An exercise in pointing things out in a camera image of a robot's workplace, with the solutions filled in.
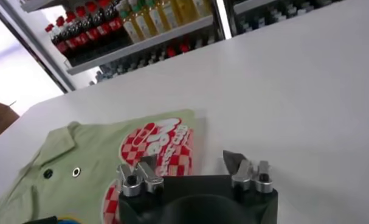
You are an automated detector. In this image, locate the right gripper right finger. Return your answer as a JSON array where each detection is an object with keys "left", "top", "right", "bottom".
[{"left": 222, "top": 150, "right": 274, "bottom": 194}]

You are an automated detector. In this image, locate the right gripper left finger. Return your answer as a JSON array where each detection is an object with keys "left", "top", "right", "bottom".
[{"left": 116, "top": 153, "right": 165, "bottom": 198}]

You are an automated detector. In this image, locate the light green polo shirt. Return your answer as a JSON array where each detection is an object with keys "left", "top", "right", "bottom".
[{"left": 0, "top": 109, "right": 208, "bottom": 224}]

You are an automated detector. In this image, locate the brown cardboard box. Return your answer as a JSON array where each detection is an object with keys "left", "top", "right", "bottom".
[{"left": 0, "top": 100, "right": 20, "bottom": 143}]

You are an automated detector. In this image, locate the cola bottle red cap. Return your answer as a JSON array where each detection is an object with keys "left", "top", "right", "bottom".
[
  {"left": 55, "top": 16, "right": 80, "bottom": 51},
  {"left": 65, "top": 12, "right": 91, "bottom": 46},
  {"left": 45, "top": 24, "right": 70, "bottom": 55},
  {"left": 97, "top": 0, "right": 124, "bottom": 33},
  {"left": 85, "top": 1, "right": 112, "bottom": 37},
  {"left": 76, "top": 6, "right": 102, "bottom": 42}
]

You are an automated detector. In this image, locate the yellow juice bottle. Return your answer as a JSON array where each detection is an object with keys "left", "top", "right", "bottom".
[
  {"left": 158, "top": 0, "right": 184, "bottom": 30},
  {"left": 144, "top": 0, "right": 170, "bottom": 34},
  {"left": 190, "top": 0, "right": 214, "bottom": 19},
  {"left": 119, "top": 7, "right": 142, "bottom": 43},
  {"left": 173, "top": 0, "right": 197, "bottom": 25},
  {"left": 132, "top": 1, "right": 157, "bottom": 39}
]

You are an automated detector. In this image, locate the black window frame post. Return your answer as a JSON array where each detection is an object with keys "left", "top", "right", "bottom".
[{"left": 0, "top": 0, "right": 77, "bottom": 94}]

